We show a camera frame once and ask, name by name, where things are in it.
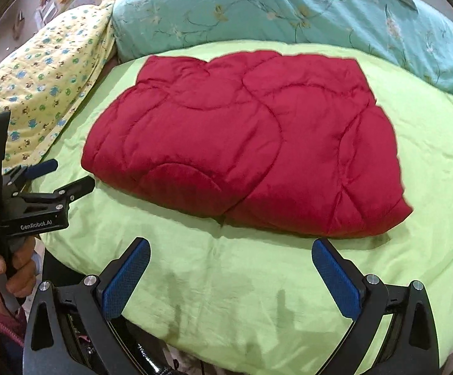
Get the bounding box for person's left hand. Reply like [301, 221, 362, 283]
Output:
[0, 236, 39, 306]

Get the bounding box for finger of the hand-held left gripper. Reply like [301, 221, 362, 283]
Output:
[2, 159, 59, 189]
[16, 176, 95, 208]

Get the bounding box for light green bed sheet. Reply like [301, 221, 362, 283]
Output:
[35, 39, 453, 375]

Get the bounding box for red quilted jacket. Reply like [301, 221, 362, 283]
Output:
[81, 51, 414, 239]

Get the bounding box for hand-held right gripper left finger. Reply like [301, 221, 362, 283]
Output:
[22, 237, 152, 375]

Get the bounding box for teal floral quilt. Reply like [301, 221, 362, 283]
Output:
[111, 0, 453, 122]

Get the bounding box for yellow patterned pillow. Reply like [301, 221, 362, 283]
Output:
[0, 0, 118, 176]

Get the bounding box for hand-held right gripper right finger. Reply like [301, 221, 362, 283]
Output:
[311, 237, 440, 375]

